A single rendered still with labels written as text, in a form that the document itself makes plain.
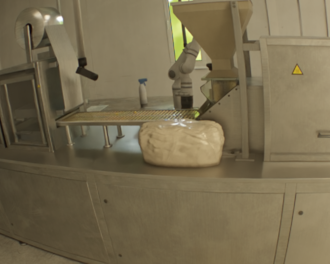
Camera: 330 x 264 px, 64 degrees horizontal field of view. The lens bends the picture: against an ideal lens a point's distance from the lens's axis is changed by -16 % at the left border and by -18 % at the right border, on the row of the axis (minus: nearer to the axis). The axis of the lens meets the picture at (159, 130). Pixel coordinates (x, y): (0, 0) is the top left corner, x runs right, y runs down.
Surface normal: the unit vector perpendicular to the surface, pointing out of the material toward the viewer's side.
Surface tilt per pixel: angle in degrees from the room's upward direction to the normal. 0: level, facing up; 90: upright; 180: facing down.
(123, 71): 90
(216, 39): 114
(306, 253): 90
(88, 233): 90
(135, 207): 90
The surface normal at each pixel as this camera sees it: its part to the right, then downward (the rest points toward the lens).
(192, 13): -0.27, 0.68
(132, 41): -0.34, 0.33
